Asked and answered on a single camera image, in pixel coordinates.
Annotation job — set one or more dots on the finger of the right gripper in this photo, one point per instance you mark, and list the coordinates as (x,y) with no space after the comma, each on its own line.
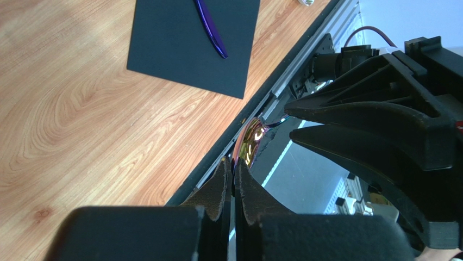
(429,201)
(427,136)

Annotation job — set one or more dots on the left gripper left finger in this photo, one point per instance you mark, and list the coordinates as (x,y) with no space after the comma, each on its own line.
(197,229)

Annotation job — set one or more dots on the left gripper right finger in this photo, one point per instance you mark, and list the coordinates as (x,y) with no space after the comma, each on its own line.
(267,230)

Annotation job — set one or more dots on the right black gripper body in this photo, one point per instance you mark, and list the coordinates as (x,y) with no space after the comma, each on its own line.
(427,65)

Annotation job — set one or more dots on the iridescent spoon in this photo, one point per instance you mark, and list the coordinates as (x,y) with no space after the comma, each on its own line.
(250,138)

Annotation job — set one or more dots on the black paper napkin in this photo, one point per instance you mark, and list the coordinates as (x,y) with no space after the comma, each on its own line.
(168,41)

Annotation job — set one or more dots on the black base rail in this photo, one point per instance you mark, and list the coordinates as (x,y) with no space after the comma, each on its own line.
(335,19)

